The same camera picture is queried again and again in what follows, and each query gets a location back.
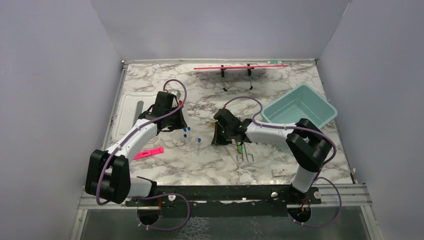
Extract small white label box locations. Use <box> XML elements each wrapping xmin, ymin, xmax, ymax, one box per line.
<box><xmin>271</xmin><ymin>169</ymin><xmax>286</xmax><ymax>178</ymax></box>

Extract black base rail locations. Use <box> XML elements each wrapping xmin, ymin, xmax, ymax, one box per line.
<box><xmin>125</xmin><ymin>184</ymin><xmax>322</xmax><ymax>218</ymax></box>

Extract black wire stand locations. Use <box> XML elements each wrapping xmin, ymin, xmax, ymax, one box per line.
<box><xmin>220</xmin><ymin>63</ymin><xmax>254</xmax><ymax>92</ymax></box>

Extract teal plastic bin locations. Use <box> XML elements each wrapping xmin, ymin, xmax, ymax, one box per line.
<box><xmin>260</xmin><ymin>83</ymin><xmax>338</xmax><ymax>129</ymax></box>

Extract green handled tool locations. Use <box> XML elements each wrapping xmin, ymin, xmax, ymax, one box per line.
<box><xmin>236</xmin><ymin>144</ymin><xmax>243</xmax><ymax>154</ymax></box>

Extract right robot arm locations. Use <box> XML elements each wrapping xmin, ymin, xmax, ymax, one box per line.
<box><xmin>213</xmin><ymin>108</ymin><xmax>333</xmax><ymax>204</ymax></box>

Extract red rod on stand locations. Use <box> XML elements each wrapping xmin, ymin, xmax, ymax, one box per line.
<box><xmin>193</xmin><ymin>64</ymin><xmax>288</xmax><ymax>70</ymax></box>

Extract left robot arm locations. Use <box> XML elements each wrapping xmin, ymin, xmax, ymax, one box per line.
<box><xmin>84</xmin><ymin>91</ymin><xmax>187</xmax><ymax>206</ymax></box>

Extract metal scissors forceps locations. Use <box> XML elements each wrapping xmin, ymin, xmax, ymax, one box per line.
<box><xmin>236</xmin><ymin>142</ymin><xmax>255</xmax><ymax>164</ymax></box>

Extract white plastic lid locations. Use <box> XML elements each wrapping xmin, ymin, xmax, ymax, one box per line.
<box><xmin>111</xmin><ymin>92</ymin><xmax>157</xmax><ymax>142</ymax></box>

